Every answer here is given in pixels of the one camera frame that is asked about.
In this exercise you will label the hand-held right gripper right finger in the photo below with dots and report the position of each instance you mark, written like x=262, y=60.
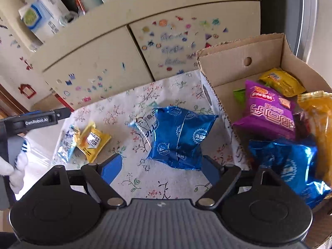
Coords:
x=211, y=170

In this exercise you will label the green snack packet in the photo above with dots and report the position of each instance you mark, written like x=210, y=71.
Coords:
x=240, y=97

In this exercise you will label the orange snack packet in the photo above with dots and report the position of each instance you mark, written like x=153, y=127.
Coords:
x=319, y=124

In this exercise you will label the large light blue snack packet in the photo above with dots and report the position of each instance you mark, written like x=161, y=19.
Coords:
x=144, y=128

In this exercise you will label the beige cabinet with stickers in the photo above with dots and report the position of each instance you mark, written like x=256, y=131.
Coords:
x=103, y=57

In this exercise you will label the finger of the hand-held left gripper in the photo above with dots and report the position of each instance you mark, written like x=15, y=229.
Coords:
x=62, y=113

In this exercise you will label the cardboard box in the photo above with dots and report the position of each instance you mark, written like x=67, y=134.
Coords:
x=223, y=64

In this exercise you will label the blue foil snack packet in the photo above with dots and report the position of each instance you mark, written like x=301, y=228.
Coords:
x=288, y=166
x=179, y=134

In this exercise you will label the purple snack packet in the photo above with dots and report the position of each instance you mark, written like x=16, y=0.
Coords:
x=264, y=111

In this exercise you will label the small yellow snack packet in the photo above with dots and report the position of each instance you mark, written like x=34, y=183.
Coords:
x=93, y=141

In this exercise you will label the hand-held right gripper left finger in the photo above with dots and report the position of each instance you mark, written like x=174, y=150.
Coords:
x=112, y=167

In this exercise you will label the white bottle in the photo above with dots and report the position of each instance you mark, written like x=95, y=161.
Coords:
x=90, y=1

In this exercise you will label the yellow red-label snack packet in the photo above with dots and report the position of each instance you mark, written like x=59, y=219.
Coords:
x=282, y=81

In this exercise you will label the floral tablecloth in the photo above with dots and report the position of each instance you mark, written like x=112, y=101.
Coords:
x=124, y=114

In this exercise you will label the person's left hand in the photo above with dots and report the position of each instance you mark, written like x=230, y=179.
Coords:
x=19, y=176

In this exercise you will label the white carton with green label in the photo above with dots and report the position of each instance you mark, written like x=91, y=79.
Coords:
x=39, y=15

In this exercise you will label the small light blue snack packet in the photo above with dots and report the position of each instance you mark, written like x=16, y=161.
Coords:
x=67, y=142

